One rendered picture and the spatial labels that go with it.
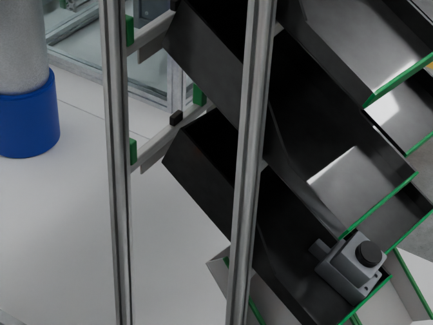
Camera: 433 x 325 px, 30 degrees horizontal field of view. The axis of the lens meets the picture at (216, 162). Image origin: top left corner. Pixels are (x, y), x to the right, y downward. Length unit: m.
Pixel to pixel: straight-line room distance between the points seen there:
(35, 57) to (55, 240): 0.36
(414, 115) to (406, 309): 0.36
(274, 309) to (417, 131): 0.29
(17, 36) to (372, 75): 0.94
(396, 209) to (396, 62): 0.36
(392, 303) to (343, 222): 0.44
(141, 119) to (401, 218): 0.86
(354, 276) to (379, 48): 0.28
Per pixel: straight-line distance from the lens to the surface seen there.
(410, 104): 1.00
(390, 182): 0.90
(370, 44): 0.78
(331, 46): 0.72
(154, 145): 0.99
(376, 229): 1.06
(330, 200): 0.84
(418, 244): 2.86
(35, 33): 1.59
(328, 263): 0.95
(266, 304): 1.05
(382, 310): 1.21
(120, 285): 1.08
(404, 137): 0.96
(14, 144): 1.69
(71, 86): 1.93
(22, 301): 1.43
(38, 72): 1.63
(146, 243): 1.50
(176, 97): 1.79
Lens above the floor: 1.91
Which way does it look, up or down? 38 degrees down
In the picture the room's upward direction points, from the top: 3 degrees clockwise
